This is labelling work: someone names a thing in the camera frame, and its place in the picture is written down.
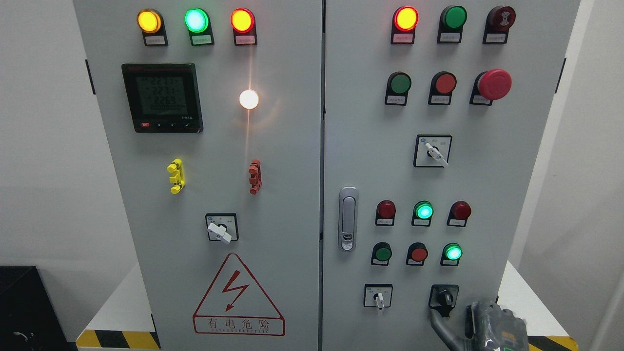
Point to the black rotary knob switch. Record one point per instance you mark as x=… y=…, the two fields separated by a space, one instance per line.
x=442 y=298

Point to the grey electrical control cabinet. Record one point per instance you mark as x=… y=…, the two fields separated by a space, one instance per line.
x=320 y=68

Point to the red terminal connector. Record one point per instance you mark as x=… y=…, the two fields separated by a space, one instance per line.
x=255 y=180

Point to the dark red indicator left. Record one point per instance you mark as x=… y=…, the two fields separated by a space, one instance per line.
x=385 y=213

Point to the dark red indicator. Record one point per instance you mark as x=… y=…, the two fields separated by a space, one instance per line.
x=459 y=213
x=385 y=213

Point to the white glowing lamp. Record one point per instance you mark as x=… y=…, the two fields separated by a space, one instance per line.
x=249 y=99

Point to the green push button lower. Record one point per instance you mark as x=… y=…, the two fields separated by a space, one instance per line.
x=381 y=254

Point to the green push button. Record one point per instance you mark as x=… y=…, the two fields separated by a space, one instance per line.
x=398 y=86
x=381 y=254

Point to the green lit indicator middle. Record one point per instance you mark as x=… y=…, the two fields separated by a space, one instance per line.
x=422 y=214

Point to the green lit indicator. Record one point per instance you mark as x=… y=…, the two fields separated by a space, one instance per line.
x=422 y=214
x=198 y=24

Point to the green push button upper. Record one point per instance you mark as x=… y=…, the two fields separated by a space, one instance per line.
x=398 y=86

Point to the red push button lower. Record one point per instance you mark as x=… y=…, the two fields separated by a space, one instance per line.
x=416 y=254

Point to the red push button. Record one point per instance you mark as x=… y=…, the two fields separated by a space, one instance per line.
x=441 y=87
x=416 y=254

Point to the yellow terminal connector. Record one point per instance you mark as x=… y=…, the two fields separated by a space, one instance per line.
x=177 y=177

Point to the red electric hazard warning sticker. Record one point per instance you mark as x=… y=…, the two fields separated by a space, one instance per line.
x=235 y=303

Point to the dark red indicator right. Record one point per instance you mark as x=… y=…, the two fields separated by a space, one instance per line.
x=459 y=213

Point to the green lit button lower right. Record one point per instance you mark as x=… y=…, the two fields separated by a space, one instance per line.
x=451 y=255

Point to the red push button upper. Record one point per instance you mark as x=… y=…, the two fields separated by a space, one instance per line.
x=441 y=87

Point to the black digital power meter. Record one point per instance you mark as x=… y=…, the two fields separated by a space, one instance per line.
x=163 y=97

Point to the red-orange indicator light left door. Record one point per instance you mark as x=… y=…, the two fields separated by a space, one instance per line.
x=243 y=25

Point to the red lit indicator right door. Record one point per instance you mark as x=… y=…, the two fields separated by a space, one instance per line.
x=405 y=19

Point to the green lit indicator top left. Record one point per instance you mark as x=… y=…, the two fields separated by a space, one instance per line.
x=198 y=24

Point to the red emergency stop mushroom button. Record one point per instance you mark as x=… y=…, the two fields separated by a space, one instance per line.
x=490 y=86

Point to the green unlit indicator top right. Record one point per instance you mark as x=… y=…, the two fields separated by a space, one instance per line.
x=452 y=20

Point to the yellow indicator light top left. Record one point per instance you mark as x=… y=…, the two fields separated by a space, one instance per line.
x=152 y=26

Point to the white platform with hazard stripes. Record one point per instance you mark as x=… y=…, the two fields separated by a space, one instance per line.
x=124 y=323

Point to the red buzzer alarm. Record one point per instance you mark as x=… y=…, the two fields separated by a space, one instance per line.
x=498 y=22

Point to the black box lower left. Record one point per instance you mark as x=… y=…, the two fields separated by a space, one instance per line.
x=27 y=319

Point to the silver door handle lock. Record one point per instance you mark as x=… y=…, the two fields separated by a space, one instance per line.
x=347 y=225

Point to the white selector switch left door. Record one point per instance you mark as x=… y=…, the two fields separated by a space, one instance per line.
x=222 y=227

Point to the white selector switch upper right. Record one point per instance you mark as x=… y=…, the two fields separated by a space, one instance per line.
x=432 y=150

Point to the white selector switch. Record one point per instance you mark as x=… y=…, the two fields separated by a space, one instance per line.
x=378 y=296
x=432 y=150

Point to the white selector switch lower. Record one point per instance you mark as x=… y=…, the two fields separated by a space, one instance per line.
x=378 y=296

